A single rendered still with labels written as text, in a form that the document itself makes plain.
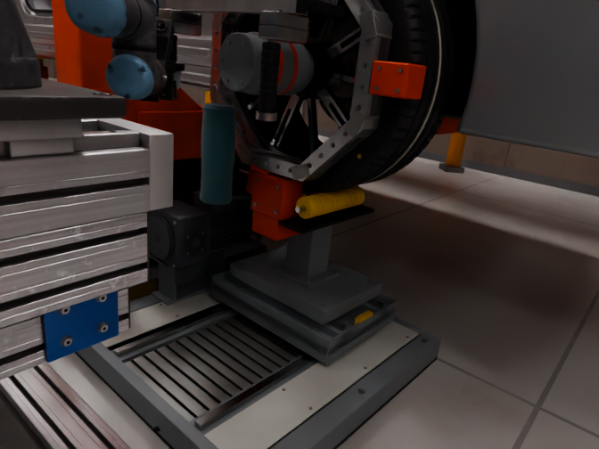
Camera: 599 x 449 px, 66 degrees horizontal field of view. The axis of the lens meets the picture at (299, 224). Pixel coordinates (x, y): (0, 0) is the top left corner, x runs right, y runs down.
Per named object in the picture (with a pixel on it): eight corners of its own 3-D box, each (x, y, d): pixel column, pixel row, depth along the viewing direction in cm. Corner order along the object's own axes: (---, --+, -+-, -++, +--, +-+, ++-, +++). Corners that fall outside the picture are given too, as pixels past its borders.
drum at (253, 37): (315, 99, 119) (321, 40, 114) (253, 98, 103) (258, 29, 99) (274, 93, 127) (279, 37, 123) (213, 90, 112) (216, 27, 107)
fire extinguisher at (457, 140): (468, 172, 466) (482, 110, 446) (458, 175, 446) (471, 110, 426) (444, 166, 481) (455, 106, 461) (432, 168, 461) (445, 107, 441)
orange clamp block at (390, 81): (386, 94, 106) (422, 99, 101) (366, 93, 101) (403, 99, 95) (390, 62, 104) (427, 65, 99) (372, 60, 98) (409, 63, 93)
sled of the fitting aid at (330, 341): (392, 323, 154) (397, 297, 151) (325, 368, 128) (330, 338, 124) (283, 271, 184) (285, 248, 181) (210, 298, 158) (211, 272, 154)
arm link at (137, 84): (149, 52, 78) (149, 104, 81) (163, 53, 88) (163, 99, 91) (101, 47, 77) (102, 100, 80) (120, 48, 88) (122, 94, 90)
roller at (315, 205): (368, 205, 139) (372, 186, 137) (304, 224, 118) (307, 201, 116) (353, 200, 143) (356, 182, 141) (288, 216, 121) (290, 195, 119)
